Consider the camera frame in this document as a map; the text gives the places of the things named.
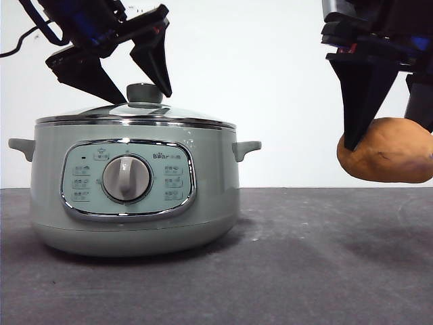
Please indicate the grey camera box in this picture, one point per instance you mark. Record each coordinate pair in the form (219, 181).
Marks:
(329, 6)

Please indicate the brown potato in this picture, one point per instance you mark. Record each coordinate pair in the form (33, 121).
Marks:
(389, 152)

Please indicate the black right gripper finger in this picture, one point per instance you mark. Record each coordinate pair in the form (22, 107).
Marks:
(421, 98)
(365, 101)

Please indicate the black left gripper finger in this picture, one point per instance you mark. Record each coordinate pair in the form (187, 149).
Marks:
(81, 72)
(154, 64)

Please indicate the grey-green electric cooking pot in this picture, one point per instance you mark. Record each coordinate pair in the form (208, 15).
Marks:
(209, 183)

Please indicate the glass lid with grey-green knob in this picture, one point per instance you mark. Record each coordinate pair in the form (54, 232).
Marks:
(143, 91)

